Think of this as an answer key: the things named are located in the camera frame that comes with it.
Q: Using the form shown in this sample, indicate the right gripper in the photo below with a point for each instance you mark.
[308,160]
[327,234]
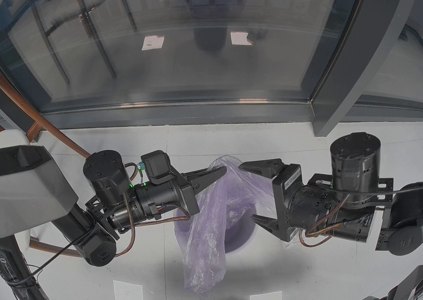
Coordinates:
[287,203]

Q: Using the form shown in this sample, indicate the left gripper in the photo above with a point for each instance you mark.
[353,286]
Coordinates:
[165,194]

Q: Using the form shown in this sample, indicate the purple plastic bag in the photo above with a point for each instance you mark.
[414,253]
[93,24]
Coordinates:
[208,226]

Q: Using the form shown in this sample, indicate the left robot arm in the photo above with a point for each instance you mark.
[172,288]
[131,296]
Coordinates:
[33,186]

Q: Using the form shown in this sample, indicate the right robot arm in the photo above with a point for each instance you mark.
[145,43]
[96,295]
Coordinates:
[355,166]

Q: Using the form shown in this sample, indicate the pale purple trash bin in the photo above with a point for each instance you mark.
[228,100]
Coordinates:
[181,229]

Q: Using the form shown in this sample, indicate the window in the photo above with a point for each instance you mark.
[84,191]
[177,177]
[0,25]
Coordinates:
[198,28]

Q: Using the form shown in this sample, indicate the brown wooden chair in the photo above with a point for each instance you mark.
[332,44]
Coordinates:
[49,130]

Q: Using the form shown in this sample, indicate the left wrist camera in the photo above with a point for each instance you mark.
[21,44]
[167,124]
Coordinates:
[158,165]

